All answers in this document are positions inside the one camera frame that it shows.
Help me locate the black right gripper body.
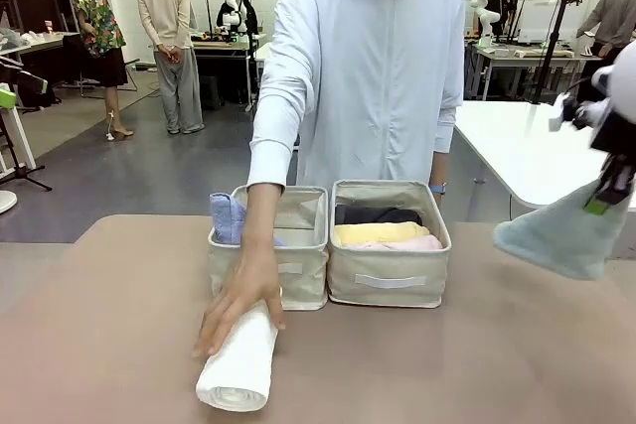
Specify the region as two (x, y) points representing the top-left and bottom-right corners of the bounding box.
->
(589, 113), (636, 163)

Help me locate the light teal towel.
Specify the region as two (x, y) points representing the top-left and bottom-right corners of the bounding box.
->
(492, 179), (629, 282)

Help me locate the pink towel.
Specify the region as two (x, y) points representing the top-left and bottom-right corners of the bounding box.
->
(364, 234), (444, 253)

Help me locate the yellow towel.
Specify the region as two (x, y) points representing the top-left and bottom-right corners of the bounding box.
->
(333, 220), (431, 248)

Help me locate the dark grey towel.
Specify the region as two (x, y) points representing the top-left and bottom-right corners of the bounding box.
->
(335, 204), (425, 227)

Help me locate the lavender towel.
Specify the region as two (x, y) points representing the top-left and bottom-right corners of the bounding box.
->
(208, 192), (290, 248)

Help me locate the white towel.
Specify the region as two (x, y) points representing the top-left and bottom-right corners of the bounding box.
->
(195, 302), (282, 414)

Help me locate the person's left forearm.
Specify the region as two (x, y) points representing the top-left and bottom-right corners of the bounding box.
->
(428, 108), (456, 188)

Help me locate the person's right forearm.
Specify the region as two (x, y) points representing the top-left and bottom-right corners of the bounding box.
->
(240, 110), (302, 252)

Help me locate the person's right hand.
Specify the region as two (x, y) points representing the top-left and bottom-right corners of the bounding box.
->
(192, 243), (287, 358)

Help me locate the white desk with clutter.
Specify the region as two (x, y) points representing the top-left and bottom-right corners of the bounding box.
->
(0, 29), (80, 71)

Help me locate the black floor tripod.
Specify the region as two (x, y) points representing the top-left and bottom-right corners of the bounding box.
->
(0, 110), (54, 193)

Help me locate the woman in floral shirt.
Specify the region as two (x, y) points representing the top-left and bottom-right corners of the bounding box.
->
(68, 0), (136, 143)

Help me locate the white side table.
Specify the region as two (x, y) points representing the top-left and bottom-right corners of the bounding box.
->
(449, 99), (636, 212)

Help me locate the person in grey sweater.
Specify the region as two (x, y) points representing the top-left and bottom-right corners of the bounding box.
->
(575, 0), (636, 59)

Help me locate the background workbench with robot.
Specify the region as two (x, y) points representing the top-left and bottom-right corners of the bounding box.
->
(466, 39), (583, 100)

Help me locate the person in beige sweater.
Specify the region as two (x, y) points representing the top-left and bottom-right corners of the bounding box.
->
(136, 0), (207, 136)

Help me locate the background workbench with tools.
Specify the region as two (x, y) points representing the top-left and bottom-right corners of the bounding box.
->
(191, 31), (255, 103)

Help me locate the beige fabric storage bin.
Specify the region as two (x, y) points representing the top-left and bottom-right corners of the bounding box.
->
(207, 184), (332, 312)
(327, 179), (453, 310)

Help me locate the person in white hoodie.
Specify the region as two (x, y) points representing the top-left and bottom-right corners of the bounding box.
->
(247, 0), (468, 197)

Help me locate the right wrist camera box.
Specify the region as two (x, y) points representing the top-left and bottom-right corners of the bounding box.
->
(548, 92), (593, 133)

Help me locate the black camera tripod stand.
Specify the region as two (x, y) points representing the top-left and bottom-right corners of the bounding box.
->
(528, 0), (583, 106)

